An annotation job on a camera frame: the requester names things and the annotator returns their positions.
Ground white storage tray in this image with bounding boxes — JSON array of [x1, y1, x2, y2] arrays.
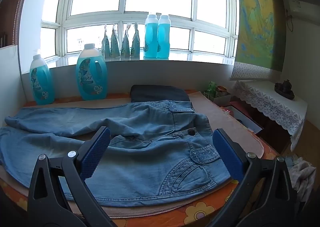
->
[[204, 92, 232, 108]]

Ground white air conditioner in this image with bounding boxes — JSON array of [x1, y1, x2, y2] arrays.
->
[[289, 0, 320, 21]]

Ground dark teapot set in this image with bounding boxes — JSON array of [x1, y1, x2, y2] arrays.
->
[[274, 79, 295, 100]]

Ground white lace tablecloth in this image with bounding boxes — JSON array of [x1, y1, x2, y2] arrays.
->
[[231, 80, 308, 152]]

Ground teal detergent refill pouch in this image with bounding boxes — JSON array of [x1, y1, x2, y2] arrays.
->
[[130, 23, 141, 57], [101, 24, 112, 58], [120, 24, 132, 58], [110, 24, 120, 58]]

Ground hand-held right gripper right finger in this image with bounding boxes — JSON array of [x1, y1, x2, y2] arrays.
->
[[207, 128, 298, 227]]

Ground dark wooden cabinet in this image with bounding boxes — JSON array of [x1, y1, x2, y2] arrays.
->
[[250, 108, 292, 154]]

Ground hanging brown cord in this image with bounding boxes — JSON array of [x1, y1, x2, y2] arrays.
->
[[286, 9, 293, 33]]

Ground folded dark grey pants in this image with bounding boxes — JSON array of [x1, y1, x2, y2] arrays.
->
[[130, 85, 190, 103]]

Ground wooden shelf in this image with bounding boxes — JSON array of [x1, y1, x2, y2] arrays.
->
[[0, 0, 38, 48]]

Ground pile of white cloth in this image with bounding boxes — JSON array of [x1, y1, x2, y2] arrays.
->
[[285, 156, 317, 202]]

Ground blue laundry detergent bottle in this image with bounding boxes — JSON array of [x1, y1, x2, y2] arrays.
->
[[29, 49, 55, 105], [76, 43, 108, 101], [144, 13, 159, 58], [157, 15, 171, 58]]

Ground landscape wall scroll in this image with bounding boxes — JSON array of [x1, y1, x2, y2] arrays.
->
[[229, 0, 283, 82]]

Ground green tea box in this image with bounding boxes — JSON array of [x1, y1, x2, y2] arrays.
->
[[202, 81, 217, 100]]

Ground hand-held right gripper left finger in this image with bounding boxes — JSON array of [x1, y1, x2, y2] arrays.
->
[[27, 126, 118, 227]]

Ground blue denim pants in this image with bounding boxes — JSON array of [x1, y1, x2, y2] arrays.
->
[[0, 100, 232, 207]]

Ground open pink white box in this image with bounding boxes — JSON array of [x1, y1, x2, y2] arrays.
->
[[220, 100, 264, 135]]

